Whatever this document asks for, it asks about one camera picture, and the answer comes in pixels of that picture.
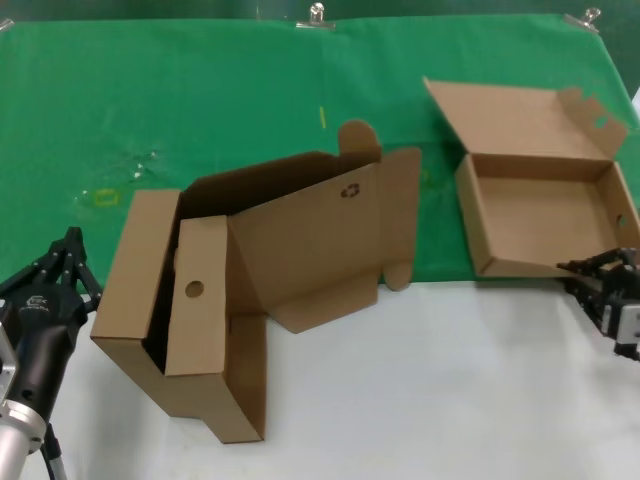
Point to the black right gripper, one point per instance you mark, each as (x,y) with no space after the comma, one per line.
(622,285)

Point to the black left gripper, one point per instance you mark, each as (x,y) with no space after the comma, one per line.
(45,325)

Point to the small cardboard box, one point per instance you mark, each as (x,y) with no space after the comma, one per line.
(540,210)

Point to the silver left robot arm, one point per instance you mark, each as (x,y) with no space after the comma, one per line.
(17,440)

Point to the large outer cardboard box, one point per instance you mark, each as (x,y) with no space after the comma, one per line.
(137,270)

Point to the cardboard box with recycling symbol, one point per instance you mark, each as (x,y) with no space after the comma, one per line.
(310,250)

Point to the silver binder clip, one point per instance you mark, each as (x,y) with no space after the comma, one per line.
(582,21)
(5,25)
(315,20)

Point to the green table cloth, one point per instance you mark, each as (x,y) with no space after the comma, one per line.
(250,75)

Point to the silver right wrist bracket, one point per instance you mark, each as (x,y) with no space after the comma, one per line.
(625,325)

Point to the silver wrist bracket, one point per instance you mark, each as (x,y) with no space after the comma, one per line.
(6,365)
(625,325)

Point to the silver left wrist bracket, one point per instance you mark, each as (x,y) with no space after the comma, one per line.
(6,365)

